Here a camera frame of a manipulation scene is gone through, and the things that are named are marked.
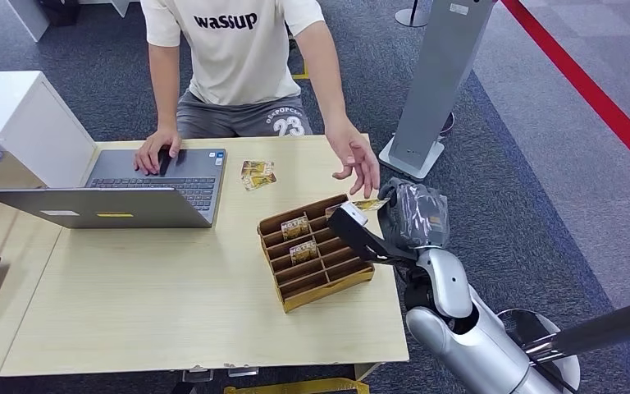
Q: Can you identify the yellow frame under the table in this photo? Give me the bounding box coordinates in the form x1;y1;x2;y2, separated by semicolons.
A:
223;378;371;394

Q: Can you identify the gold hotel card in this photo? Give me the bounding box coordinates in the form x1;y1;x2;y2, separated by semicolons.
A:
281;214;311;241
241;160;276;178
326;198;391;218
289;240;319;267
243;172;278;191

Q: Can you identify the chrome stanchion with round base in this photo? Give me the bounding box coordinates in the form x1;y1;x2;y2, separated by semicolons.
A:
496;293;630;394

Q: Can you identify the white furniture panel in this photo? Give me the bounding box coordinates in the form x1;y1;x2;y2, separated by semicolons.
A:
6;0;51;43

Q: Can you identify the red barrier belt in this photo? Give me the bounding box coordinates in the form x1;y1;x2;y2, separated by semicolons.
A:
500;0;630;187

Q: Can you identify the person's left hand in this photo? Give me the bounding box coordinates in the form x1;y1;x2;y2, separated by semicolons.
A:
326;120;381;199

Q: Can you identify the grey laptop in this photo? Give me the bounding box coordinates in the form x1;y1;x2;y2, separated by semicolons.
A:
0;148;227;230

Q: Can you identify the pale wrist camera, black bracket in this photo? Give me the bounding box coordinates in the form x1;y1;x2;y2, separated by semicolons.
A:
326;201;419;268

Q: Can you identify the grey kiosk stand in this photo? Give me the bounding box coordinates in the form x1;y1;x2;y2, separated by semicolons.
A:
378;0;498;183

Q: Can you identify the person's right hand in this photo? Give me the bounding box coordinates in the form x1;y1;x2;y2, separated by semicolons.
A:
134;127;184;176

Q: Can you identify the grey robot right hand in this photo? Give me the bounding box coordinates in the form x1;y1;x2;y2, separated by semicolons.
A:
377;176;451;251

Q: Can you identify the brown slotted card holder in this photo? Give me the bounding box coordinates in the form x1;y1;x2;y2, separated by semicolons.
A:
256;194;376;314

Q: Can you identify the white cabinet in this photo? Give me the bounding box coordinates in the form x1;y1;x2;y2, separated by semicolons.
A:
0;71;98;190

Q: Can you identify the person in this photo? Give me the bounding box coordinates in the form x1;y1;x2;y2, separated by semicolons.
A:
134;0;381;199

